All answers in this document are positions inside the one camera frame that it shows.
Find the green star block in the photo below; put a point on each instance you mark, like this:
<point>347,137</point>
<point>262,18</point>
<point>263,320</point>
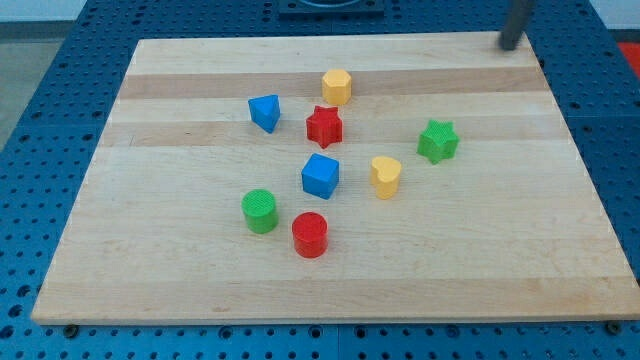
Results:
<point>438,141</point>

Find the grey cylindrical robot arm stick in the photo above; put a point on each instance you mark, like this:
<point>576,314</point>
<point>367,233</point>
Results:
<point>518,17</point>

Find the blue cube block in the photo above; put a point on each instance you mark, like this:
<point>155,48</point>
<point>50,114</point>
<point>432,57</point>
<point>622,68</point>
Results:
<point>320,176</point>

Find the green cylinder block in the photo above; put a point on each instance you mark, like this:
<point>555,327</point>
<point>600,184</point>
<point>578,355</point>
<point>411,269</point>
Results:
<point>260,211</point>

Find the yellow hexagon block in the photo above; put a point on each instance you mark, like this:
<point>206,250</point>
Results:
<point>336,87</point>

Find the red star block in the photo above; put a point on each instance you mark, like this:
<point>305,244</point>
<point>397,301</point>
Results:
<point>324,126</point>

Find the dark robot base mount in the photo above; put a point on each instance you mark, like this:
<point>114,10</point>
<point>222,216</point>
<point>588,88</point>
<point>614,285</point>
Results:
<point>295,8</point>

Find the wooden board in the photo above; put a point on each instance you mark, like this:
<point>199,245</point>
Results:
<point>509,230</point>

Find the red cylinder block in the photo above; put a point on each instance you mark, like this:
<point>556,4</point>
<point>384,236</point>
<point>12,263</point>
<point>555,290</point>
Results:
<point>310,234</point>

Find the yellow heart block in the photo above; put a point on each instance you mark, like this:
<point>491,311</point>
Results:
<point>385,176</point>

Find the blue triangle block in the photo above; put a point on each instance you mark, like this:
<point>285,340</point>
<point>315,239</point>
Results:
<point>265,111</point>

